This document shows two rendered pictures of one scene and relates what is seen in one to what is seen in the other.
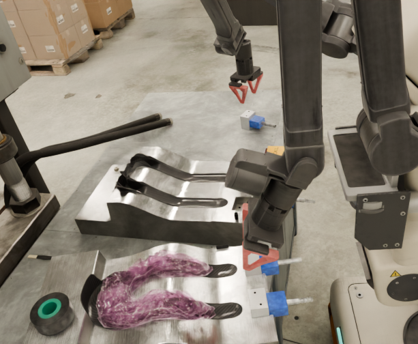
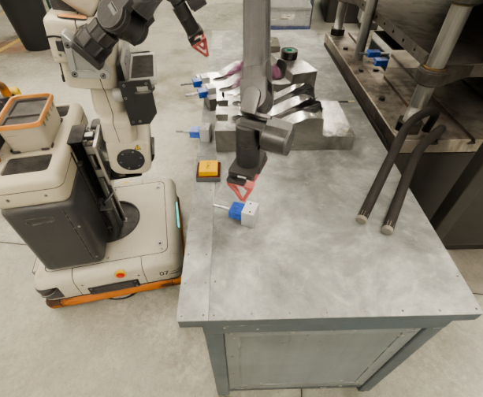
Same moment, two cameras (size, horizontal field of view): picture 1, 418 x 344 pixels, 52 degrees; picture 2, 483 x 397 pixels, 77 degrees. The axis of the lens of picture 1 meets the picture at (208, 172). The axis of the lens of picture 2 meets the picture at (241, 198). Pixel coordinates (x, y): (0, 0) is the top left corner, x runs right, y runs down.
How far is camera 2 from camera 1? 1.93 m
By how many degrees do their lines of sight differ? 96
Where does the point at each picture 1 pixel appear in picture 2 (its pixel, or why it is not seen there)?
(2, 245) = (385, 109)
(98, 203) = (331, 109)
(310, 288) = not seen: hidden behind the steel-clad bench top
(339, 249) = (171, 369)
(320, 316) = not seen: hidden behind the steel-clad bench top
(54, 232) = (355, 113)
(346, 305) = (170, 235)
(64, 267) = (304, 68)
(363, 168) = (141, 61)
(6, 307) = (336, 85)
